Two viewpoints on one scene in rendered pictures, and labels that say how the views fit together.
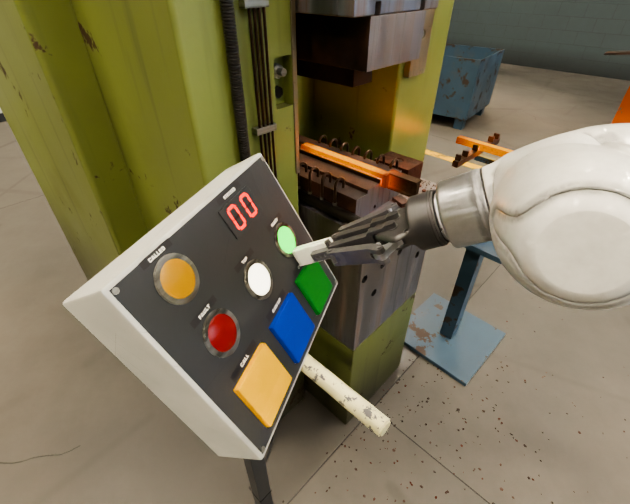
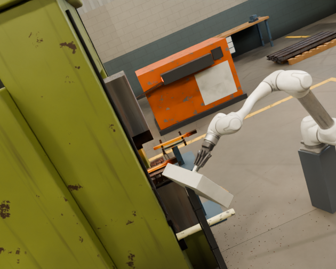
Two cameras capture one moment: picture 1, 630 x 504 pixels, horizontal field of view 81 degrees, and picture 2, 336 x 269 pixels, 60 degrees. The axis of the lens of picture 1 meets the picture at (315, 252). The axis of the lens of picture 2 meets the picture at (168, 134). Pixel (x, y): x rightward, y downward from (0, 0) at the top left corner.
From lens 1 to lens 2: 147 cm
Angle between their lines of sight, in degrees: 43
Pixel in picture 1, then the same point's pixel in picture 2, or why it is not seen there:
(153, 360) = (212, 185)
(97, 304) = (202, 179)
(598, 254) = (237, 123)
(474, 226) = (216, 139)
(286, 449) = not seen: outside the picture
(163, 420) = not seen: outside the picture
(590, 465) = (269, 199)
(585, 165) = (228, 118)
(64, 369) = not seen: outside the picture
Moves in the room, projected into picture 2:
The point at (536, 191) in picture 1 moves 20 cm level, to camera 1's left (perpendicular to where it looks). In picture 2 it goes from (228, 123) to (212, 141)
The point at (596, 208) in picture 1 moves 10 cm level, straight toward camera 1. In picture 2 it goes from (233, 120) to (241, 125)
